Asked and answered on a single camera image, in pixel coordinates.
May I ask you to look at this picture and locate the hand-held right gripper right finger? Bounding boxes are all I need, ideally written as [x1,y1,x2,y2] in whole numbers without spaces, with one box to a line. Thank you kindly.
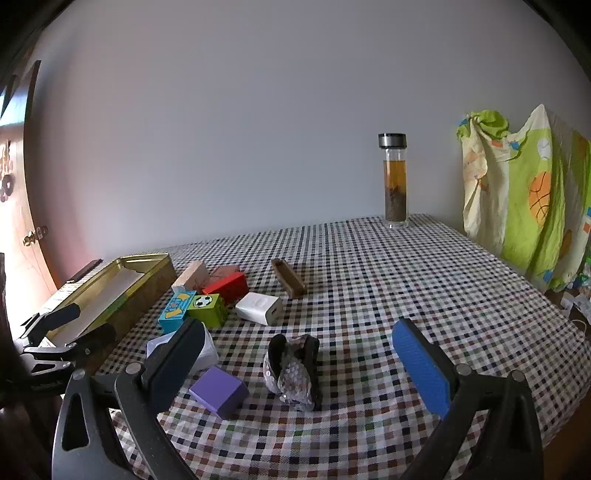
[392,318,546,480]

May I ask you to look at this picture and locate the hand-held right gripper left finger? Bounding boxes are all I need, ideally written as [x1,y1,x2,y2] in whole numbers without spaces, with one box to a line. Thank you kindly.
[52,318,207,480]

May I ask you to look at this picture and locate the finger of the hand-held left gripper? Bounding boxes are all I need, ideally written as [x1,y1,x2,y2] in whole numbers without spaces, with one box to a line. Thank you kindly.
[21,303,82,343]
[23,323,117,363]

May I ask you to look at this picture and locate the teal toy block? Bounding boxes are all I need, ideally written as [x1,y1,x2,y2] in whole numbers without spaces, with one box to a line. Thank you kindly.
[158,291,197,334]

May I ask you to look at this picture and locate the purple block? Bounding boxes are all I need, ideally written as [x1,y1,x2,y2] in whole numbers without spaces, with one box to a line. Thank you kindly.
[189,367,250,420]

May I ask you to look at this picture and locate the green soccer print block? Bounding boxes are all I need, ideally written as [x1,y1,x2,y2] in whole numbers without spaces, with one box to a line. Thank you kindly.
[187,294,227,329]

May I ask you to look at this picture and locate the gold tin box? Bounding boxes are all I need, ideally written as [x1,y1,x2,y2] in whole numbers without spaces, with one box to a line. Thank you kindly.
[41,253,178,370]

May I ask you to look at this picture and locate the red toy block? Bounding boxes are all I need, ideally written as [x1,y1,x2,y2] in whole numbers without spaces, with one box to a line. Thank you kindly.
[202,272,250,306]

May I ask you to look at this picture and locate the white charger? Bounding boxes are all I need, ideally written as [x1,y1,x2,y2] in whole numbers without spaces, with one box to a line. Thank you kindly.
[235,292,284,326]

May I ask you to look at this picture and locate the grey rock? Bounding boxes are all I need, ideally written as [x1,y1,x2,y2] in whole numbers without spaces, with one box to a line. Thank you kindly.
[262,333,322,412]

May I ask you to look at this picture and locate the white paper sheet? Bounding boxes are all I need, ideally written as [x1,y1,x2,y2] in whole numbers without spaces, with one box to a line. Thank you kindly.
[48,268,147,344]

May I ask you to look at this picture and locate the black remote on table edge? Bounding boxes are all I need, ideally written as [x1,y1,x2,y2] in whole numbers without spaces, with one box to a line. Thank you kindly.
[68,258,103,283]

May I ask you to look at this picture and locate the pale wooden block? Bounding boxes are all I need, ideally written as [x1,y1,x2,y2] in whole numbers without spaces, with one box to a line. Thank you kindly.
[172,261,208,292]

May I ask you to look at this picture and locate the checkered tablecloth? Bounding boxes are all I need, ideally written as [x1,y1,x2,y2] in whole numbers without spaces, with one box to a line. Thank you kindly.
[39,213,585,480]

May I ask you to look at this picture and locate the wooden door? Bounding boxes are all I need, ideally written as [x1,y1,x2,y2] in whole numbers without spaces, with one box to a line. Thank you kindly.
[0,60,61,333]

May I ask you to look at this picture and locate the dark door ornament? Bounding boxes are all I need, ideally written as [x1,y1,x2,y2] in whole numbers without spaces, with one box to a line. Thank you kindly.
[0,141,14,204]

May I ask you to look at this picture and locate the glass tea bottle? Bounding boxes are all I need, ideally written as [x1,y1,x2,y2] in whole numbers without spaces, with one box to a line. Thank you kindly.
[379,133,410,230]

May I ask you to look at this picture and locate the printed green blanket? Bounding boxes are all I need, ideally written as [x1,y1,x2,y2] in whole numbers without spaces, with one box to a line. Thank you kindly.
[456,104,591,292]

